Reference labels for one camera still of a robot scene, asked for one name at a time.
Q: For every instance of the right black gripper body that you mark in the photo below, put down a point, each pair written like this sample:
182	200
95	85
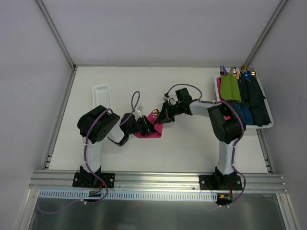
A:
168	111

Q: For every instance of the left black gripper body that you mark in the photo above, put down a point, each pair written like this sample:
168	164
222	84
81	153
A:
144	125

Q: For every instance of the gold ornate spoon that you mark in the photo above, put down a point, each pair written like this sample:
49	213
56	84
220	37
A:
156	112

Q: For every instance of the magenta paper napkin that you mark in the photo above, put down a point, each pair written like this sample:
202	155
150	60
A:
158	127

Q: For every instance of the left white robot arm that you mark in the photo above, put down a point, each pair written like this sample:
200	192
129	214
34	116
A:
101	123

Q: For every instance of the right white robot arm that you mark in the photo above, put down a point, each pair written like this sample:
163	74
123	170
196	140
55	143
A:
228	127

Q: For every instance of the green rolled napkin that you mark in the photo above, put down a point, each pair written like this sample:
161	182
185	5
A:
229	89

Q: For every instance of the blue rolled napkin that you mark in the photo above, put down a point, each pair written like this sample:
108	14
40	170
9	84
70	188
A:
245	113

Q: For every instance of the dark navy rolled napkin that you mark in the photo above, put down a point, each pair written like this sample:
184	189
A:
243	90

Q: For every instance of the white napkin tray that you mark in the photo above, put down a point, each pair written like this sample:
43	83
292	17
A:
267	117

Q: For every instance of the dark teal rolled napkin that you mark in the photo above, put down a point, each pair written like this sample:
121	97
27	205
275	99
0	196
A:
255	102

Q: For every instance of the white slotted cutlery basket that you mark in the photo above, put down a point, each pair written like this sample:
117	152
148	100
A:
101	95

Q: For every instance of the purple fork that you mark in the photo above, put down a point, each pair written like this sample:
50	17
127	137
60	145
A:
223	71

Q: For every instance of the silver spoon in tray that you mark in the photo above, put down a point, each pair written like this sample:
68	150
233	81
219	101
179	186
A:
234	71

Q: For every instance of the blue spoon in tray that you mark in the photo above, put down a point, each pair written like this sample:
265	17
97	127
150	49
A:
247	75

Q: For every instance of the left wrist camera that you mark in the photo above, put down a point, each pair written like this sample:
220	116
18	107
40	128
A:
138	112

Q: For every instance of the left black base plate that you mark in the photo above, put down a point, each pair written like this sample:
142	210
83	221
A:
85	179

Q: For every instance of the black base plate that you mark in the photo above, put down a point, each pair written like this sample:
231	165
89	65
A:
85	179
217	181

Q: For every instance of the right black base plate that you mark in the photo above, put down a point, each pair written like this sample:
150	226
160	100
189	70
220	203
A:
217	181

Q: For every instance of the aluminium mounting rail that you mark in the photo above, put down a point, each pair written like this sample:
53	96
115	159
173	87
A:
158	181

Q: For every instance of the white slotted cable duct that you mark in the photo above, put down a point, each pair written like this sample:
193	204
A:
129	195

